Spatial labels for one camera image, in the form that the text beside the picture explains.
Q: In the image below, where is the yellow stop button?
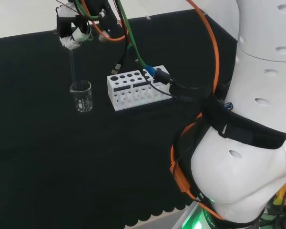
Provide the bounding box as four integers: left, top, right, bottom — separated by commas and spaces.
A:
272, 180, 286, 211

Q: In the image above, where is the blue cable plug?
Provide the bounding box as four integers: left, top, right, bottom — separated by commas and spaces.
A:
142, 65, 157, 77

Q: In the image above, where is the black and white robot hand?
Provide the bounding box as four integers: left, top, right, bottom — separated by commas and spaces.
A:
55, 0, 94, 51

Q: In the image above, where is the thin black cable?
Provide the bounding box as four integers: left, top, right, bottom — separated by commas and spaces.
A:
140, 69, 174, 99

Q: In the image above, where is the white test tube rack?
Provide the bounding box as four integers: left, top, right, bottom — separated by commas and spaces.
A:
106, 65, 174, 112

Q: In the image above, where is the black USB cable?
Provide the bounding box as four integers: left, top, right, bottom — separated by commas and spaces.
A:
111, 14, 134, 75

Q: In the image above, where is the clear glass beaker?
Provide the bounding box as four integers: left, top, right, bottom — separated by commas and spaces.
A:
69, 80, 94, 113

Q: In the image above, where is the green cable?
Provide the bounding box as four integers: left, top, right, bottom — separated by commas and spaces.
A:
74, 0, 147, 70

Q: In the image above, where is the orange cable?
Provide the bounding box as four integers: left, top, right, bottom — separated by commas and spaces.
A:
79, 0, 225, 220

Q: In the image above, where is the black bench cloth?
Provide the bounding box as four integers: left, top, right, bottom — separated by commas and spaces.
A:
0, 9, 239, 229

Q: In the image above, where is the black adapter cable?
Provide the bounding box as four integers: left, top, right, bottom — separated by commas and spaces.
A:
154, 67, 208, 102

